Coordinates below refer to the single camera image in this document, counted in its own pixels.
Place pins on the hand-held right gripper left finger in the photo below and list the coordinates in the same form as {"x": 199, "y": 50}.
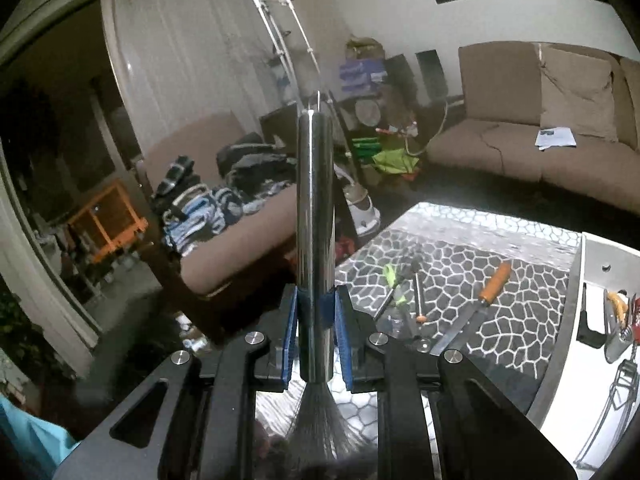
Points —
{"x": 287, "y": 340}

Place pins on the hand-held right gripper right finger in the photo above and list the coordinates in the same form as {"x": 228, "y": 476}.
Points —
{"x": 345, "y": 340}

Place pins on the white rectangular container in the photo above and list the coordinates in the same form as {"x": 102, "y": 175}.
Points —
{"x": 565, "y": 360}

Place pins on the brown armchair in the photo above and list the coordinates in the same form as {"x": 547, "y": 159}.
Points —
{"x": 235, "y": 260}

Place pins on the white floor appliance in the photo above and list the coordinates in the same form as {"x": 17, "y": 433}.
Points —
{"x": 362, "y": 209}

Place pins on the grey patterned blanket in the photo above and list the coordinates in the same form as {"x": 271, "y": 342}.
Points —
{"x": 475, "y": 285}

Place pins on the pile of clothes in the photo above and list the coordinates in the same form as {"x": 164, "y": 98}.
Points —
{"x": 235, "y": 175}

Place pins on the bright green bag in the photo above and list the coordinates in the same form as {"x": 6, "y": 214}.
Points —
{"x": 392, "y": 161}

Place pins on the orange crate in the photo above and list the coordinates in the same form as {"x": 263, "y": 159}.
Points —
{"x": 107, "y": 220}

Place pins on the round pale disc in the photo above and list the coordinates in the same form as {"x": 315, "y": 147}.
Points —
{"x": 369, "y": 112}

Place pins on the brown sofa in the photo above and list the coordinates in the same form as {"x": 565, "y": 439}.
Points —
{"x": 500, "y": 155}

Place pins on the white and black box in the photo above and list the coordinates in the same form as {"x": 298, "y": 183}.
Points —
{"x": 592, "y": 332}

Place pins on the black flat panel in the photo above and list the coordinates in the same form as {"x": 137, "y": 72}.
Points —
{"x": 432, "y": 77}
{"x": 400, "y": 80}

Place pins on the stack of blue boxes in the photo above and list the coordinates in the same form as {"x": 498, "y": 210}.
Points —
{"x": 360, "y": 74}

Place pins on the grey metal cup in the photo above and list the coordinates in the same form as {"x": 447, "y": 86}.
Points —
{"x": 617, "y": 345}

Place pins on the red utensil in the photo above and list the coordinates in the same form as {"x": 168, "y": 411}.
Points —
{"x": 635, "y": 312}

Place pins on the white papers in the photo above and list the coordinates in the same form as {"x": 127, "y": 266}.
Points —
{"x": 555, "y": 137}

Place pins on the white sheer curtain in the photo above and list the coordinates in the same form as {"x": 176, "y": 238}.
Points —
{"x": 200, "y": 60}

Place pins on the white floor stand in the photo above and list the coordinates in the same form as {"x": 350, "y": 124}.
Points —
{"x": 287, "y": 45}

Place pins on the beige sofa cushion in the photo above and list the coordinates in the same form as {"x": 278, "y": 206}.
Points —
{"x": 577, "y": 95}

